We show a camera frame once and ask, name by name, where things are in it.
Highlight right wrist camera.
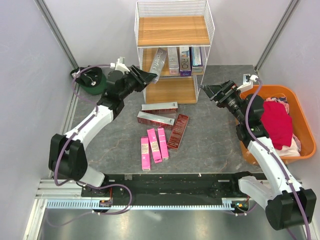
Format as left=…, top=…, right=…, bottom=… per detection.
left=237, top=74, right=259, bottom=93

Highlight right aluminium frame post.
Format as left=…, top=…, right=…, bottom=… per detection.
left=254, top=0, right=301, bottom=73

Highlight pink box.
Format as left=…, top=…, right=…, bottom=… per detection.
left=147, top=128, right=162, bottom=164
left=140, top=136, right=151, bottom=171
left=157, top=127, right=169, bottom=160

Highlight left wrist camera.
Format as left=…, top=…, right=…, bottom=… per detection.
left=110, top=56, right=130, bottom=74

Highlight white wire wooden shelf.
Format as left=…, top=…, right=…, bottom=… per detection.
left=134, top=0, right=215, bottom=104

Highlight orange plastic basin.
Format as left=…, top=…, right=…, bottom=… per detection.
left=248, top=85, right=316, bottom=164

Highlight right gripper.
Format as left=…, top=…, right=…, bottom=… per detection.
left=200, top=79, right=247, bottom=124

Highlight black green cap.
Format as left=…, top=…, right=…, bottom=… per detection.
left=75, top=67, right=107, bottom=96

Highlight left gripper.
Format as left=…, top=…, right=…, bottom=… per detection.
left=119, top=65, right=157, bottom=100

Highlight slim silver toothpaste box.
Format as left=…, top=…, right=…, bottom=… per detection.
left=167, top=47, right=180, bottom=75

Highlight left aluminium frame post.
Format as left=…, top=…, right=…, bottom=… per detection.
left=35, top=0, right=78, bottom=68

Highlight silver Protefix toothpaste box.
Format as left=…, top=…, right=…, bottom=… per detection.
left=149, top=47, right=167, bottom=84

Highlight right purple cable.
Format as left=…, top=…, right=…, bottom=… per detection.
left=244, top=78, right=312, bottom=240

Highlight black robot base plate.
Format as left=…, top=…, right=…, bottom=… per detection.
left=80, top=171, right=263, bottom=201

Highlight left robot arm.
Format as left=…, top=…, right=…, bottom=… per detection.
left=48, top=63, right=157, bottom=197

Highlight silver red box front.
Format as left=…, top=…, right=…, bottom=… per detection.
left=137, top=111, right=175, bottom=129

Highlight slotted cable duct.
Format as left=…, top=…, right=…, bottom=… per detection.
left=46, top=199, right=235, bottom=211

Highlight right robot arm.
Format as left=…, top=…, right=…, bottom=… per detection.
left=201, top=80, right=317, bottom=232

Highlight red cloth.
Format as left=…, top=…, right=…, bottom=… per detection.
left=261, top=101, right=293, bottom=150

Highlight silver red box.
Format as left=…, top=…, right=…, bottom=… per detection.
left=137, top=111, right=175, bottom=129
left=141, top=102, right=178, bottom=115

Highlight dark red toothpaste box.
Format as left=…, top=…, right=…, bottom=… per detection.
left=167, top=114, right=189, bottom=150

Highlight purple RiO toothpaste box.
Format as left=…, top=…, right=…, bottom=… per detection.
left=179, top=46, right=192, bottom=77

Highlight pink box right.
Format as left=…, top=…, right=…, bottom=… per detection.
left=157, top=127, right=169, bottom=160

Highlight pink box left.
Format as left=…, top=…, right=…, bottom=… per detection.
left=140, top=136, right=151, bottom=171

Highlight aluminium floor rail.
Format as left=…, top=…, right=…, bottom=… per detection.
left=34, top=82, right=81, bottom=200

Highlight pink box middle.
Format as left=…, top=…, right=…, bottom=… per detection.
left=147, top=128, right=162, bottom=164

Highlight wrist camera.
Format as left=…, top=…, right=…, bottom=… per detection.
left=110, top=56, right=130, bottom=74
left=237, top=74, right=259, bottom=93

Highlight white pink clothes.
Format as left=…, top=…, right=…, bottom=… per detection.
left=265, top=96, right=301, bottom=157

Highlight aluminium frame post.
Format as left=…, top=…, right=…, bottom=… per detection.
left=254, top=0, right=301, bottom=73
left=35, top=0, right=78, bottom=68

